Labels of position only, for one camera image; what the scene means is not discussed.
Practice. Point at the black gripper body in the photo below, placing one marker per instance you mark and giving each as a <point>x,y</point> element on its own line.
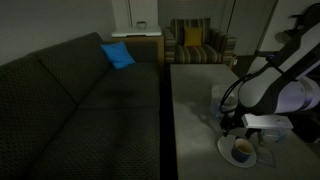
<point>233,120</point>

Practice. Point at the blue cup with cream inside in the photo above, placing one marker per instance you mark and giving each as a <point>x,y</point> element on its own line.
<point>241,154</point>

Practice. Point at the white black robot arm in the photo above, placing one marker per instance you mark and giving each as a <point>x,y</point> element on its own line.
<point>266,93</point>

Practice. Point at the round white plate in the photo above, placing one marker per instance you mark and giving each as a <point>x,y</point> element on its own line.
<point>226,148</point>

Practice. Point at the tall clear plastic container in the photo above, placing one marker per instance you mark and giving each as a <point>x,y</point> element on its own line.
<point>218,96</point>

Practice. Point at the striped armchair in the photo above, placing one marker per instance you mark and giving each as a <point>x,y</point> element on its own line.
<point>196,53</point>

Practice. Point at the yellow pillow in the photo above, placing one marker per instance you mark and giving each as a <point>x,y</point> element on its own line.
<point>193,36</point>

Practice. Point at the grey door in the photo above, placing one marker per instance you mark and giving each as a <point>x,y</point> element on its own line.
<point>250,26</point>

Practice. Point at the wooden side table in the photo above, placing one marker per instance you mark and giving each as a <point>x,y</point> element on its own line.
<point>146,42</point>

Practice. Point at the blue pillow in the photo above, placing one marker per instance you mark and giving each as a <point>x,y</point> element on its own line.
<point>118,55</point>

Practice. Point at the small dark bowl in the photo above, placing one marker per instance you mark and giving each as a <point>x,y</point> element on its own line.
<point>141,25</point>

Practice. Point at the white tray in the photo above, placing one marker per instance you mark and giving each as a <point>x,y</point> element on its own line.
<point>133,32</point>

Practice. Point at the dark patterned sofa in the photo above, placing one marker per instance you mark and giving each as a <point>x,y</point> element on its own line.
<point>50,116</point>

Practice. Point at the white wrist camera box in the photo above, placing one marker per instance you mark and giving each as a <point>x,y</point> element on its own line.
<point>266,121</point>

